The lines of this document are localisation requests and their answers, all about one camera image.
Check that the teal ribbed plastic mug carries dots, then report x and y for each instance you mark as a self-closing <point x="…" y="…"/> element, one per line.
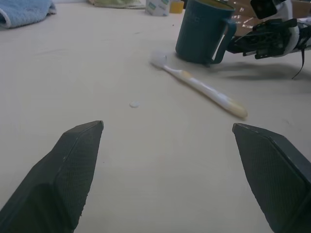
<point x="202" y="34"/>

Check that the white and yellow toothbrush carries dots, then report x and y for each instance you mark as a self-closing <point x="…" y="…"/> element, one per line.
<point x="199" y="85"/>

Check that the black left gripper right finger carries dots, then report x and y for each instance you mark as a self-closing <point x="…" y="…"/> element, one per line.
<point x="274" y="174"/>

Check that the brown cardboard box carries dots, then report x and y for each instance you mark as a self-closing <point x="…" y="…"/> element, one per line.
<point x="243" y="14"/>

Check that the white box with green label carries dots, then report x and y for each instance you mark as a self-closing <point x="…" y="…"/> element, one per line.
<point x="156" y="6"/>

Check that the pale green cloth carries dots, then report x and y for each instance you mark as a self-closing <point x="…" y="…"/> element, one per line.
<point x="116" y="3"/>

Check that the small white round disc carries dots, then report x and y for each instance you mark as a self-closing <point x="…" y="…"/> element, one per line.
<point x="134" y="104"/>

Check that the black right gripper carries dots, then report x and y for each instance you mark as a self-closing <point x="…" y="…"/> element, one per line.
<point x="272" y="38"/>

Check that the light blue towel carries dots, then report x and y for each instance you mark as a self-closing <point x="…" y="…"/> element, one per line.
<point x="24" y="11"/>

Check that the yellow tape roll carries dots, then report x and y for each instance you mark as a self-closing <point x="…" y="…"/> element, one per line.
<point x="176" y="7"/>

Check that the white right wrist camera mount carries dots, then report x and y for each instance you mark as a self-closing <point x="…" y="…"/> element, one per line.
<point x="295" y="38"/>

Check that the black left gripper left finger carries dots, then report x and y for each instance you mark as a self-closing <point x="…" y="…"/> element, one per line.
<point x="60" y="174"/>

